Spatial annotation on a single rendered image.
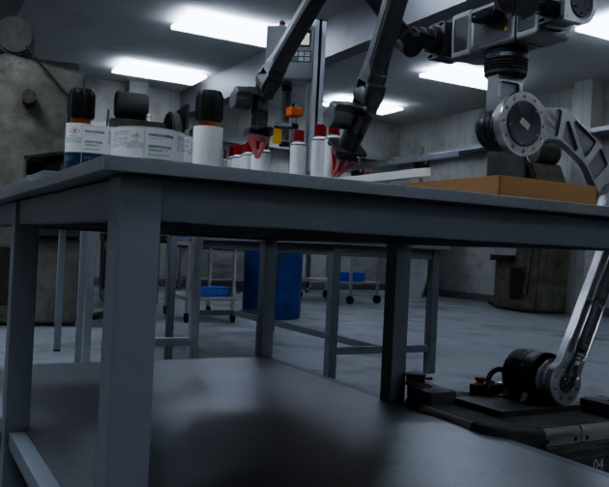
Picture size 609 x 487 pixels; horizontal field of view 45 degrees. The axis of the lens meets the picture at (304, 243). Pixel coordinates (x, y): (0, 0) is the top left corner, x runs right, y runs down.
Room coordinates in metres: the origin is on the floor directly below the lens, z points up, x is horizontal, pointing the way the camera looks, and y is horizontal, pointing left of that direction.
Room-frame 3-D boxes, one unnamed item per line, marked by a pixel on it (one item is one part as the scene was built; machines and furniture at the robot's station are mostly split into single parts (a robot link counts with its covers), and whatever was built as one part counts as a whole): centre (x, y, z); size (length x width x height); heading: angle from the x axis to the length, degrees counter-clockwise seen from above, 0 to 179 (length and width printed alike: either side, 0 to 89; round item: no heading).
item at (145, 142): (2.05, 0.45, 0.95); 0.20 x 0.20 x 0.14
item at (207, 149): (2.19, 0.30, 1.03); 0.09 x 0.09 x 0.30
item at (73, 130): (2.26, 0.70, 1.04); 0.09 x 0.09 x 0.29
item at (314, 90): (2.50, -0.01, 1.16); 0.04 x 0.04 x 0.67; 29
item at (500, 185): (1.53, -0.39, 0.85); 0.30 x 0.26 x 0.04; 29
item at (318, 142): (2.15, -0.03, 0.98); 0.05 x 0.05 x 0.20
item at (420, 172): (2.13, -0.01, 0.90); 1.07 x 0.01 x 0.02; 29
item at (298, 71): (2.53, 0.07, 1.38); 0.17 x 0.10 x 0.19; 84
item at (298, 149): (2.28, 0.03, 0.98); 0.05 x 0.05 x 0.20
